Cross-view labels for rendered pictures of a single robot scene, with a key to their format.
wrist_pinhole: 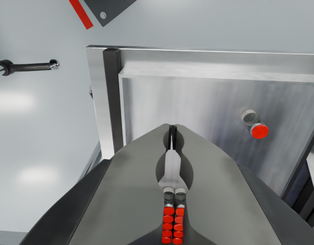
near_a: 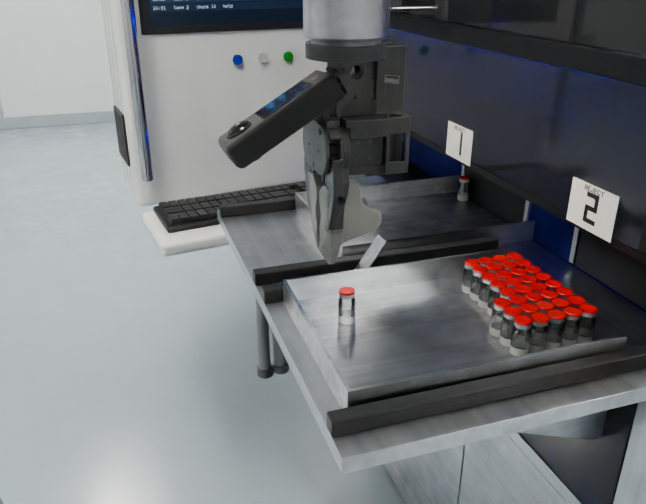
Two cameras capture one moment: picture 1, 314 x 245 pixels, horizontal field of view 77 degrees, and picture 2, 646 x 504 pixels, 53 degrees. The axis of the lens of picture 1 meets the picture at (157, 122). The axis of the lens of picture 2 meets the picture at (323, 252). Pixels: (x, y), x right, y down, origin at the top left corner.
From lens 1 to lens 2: 58 cm
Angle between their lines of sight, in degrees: 62
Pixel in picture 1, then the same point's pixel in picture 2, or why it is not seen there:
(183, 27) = not seen: outside the picture
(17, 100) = not seen: outside the picture
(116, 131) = (437, 394)
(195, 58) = (307, 371)
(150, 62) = (330, 400)
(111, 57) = (336, 413)
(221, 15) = not seen: outside the picture
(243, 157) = (398, 308)
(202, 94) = (342, 354)
